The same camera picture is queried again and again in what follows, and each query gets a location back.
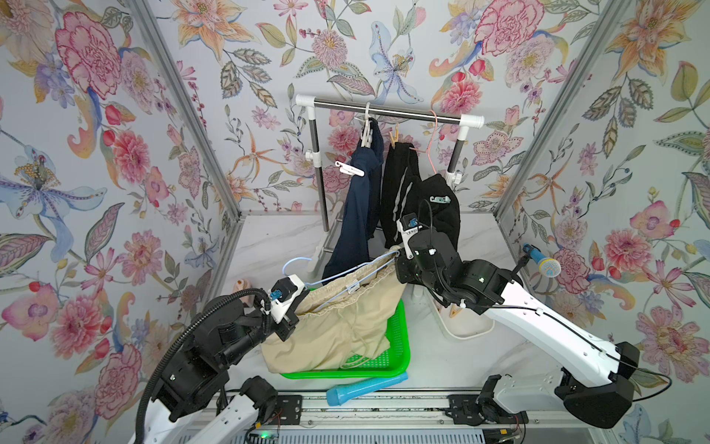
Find pink hanger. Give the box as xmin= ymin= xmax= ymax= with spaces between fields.
xmin=410 ymin=109 xmax=439 ymax=175

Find tan wooden clothespin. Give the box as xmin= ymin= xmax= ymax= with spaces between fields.
xmin=449 ymin=305 xmax=462 ymax=318

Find steel clothes rack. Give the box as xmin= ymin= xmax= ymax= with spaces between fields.
xmin=294 ymin=92 xmax=486 ymax=301

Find white hanger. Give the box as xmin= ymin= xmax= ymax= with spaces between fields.
xmin=361 ymin=102 xmax=373 ymax=148

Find green plastic basket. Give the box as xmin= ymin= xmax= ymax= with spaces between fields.
xmin=282 ymin=301 xmax=410 ymax=380

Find tan clothespin on black shorts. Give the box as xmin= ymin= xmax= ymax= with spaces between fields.
xmin=388 ymin=126 xmax=399 ymax=148

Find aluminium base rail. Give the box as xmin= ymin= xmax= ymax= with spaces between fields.
xmin=135 ymin=390 xmax=534 ymax=444

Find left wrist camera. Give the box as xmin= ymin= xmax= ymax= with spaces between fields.
xmin=268 ymin=275 xmax=306 ymax=324

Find blue toy microphone on stand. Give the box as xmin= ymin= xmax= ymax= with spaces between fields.
xmin=512 ymin=243 xmax=562 ymax=279

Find white tray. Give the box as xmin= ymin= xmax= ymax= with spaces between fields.
xmin=420 ymin=287 xmax=496 ymax=342

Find teal flashlight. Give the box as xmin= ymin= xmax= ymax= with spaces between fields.
xmin=325 ymin=372 xmax=409 ymax=407

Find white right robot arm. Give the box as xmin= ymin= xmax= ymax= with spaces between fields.
xmin=396 ymin=216 xmax=643 ymax=429

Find black shorts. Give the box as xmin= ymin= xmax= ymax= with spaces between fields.
xmin=379 ymin=142 xmax=462 ymax=249

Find navy blue shorts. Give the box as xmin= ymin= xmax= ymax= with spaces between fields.
xmin=322 ymin=118 xmax=384 ymax=284

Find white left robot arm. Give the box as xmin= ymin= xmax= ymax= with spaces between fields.
xmin=132 ymin=277 xmax=309 ymax=443

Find pink small toy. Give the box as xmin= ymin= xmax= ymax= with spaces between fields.
xmin=233 ymin=279 xmax=254 ymax=308

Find beige shorts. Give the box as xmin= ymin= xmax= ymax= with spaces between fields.
xmin=261 ymin=247 xmax=405 ymax=374

